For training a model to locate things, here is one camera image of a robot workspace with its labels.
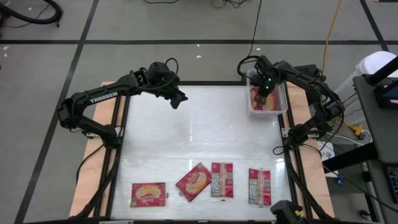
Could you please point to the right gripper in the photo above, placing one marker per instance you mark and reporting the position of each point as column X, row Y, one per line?
column 266, row 85

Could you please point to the clear plastic bin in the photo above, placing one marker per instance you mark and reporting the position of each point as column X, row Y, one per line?
column 267, row 114

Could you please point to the black table frame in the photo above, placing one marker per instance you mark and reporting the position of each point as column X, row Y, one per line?
column 211, row 83

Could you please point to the grey desk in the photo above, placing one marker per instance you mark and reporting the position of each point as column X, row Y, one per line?
column 373, row 124

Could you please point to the small blue object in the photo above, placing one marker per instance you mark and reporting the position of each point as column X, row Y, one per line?
column 341, row 180

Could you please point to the white paper sheet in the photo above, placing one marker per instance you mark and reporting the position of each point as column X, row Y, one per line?
column 326, row 154

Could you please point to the black device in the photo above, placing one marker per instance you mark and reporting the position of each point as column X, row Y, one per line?
column 286, row 211

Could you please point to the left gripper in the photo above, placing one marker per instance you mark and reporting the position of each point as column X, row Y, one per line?
column 171, row 90

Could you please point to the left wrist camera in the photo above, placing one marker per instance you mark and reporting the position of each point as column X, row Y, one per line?
column 158, row 71

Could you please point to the small black floor object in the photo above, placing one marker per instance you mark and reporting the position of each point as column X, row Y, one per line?
column 364, row 214

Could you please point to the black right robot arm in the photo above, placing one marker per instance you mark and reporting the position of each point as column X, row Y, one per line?
column 311, row 84

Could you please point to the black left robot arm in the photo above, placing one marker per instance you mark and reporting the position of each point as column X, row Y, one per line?
column 102, row 96

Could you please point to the white round container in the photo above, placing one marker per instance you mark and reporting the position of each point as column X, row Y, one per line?
column 373, row 62

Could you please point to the yellow plug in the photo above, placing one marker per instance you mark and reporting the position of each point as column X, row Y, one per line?
column 356, row 128

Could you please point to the black keyboard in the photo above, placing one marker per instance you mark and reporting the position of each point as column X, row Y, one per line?
column 394, row 183

